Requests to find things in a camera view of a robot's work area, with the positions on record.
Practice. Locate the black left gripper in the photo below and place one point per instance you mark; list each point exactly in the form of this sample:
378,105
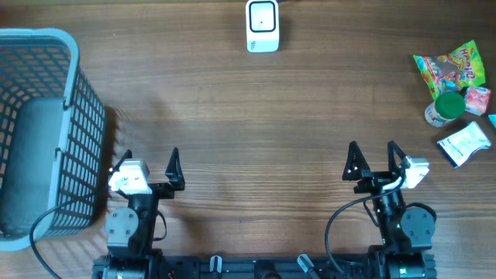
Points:
167,191

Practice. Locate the Haribo gummy worms bag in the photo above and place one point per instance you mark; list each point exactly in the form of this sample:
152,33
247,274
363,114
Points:
451,72

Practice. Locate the grey plastic mesh basket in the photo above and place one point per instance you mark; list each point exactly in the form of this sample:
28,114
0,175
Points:
52,135

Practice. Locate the pink tissue pack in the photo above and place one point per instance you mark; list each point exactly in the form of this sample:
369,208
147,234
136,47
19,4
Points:
477,100

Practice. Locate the teal wet wipes pack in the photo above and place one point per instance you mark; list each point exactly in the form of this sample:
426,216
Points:
492,119

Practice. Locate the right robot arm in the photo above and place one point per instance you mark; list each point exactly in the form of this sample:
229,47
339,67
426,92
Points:
406,229

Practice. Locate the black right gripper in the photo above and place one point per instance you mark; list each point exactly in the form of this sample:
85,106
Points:
373,179

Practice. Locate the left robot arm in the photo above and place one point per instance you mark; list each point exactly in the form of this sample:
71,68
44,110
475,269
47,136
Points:
130,229

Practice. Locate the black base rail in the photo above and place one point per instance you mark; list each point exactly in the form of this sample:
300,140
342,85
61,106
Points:
263,267

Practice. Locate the white barcode scanner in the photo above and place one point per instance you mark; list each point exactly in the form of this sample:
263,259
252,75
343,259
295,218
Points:
262,26

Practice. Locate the white blue paper box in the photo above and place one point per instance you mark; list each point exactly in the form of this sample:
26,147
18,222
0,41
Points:
460,146

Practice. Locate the green lid jar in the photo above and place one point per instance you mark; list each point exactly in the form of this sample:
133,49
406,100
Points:
446,108

